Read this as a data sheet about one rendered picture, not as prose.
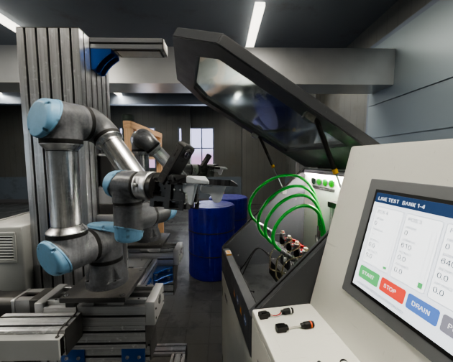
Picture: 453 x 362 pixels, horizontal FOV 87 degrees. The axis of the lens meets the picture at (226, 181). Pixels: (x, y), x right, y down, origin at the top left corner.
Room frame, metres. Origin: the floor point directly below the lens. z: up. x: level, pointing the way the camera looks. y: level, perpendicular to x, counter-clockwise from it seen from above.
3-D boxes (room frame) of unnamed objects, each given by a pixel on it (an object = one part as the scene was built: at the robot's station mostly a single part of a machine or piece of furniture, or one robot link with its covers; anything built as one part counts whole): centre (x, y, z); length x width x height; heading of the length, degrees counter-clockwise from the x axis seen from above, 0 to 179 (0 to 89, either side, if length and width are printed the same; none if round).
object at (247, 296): (1.14, -0.05, 0.87); 0.62 x 0.04 x 0.16; 10
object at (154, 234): (1.37, 0.47, 1.09); 0.15 x 0.15 x 0.10
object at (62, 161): (0.75, 0.51, 1.41); 0.15 x 0.12 x 0.55; 155
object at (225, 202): (3.42, 0.09, 0.47); 1.27 x 0.78 x 0.93; 174
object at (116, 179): (0.65, 0.27, 1.43); 0.11 x 0.08 x 0.09; 65
